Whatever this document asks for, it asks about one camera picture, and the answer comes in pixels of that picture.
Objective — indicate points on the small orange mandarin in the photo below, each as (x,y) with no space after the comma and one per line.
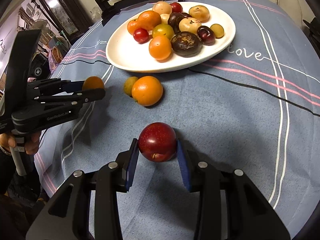
(160,48)

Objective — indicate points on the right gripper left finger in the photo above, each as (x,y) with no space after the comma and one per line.
(66,215)

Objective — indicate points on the large orange mandarin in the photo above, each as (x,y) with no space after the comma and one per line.
(132,26)

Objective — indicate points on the dark purple plum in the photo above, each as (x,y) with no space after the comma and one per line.
(174,20)

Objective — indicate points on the large red plum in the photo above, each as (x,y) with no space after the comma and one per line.
(176,7)

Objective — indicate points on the tan round fruit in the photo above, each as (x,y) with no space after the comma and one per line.
(200,12)

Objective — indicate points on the person left hand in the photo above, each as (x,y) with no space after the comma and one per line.
(31,147)

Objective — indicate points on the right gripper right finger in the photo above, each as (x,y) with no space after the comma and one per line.
(230,205)

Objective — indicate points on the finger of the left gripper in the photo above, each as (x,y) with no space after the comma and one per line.
(56,84)
(61,97)

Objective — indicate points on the tan spotted passion fruit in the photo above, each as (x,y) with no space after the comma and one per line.
(189,24)

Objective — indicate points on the small green yellow fruit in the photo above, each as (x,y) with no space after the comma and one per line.
(128,84)

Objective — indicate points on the dark wooden cabinet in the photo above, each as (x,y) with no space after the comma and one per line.
(69,16)

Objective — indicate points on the blue plaid tablecloth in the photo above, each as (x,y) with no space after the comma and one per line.
(255,107)

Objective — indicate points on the large tan spotted fruit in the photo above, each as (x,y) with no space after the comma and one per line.
(162,7)

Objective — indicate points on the white round plate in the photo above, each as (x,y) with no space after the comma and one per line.
(125,53)

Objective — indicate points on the orange mandarin on table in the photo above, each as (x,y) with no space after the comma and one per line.
(147,91)

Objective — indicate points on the dark brown mangosteen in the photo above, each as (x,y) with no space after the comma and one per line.
(186,44)

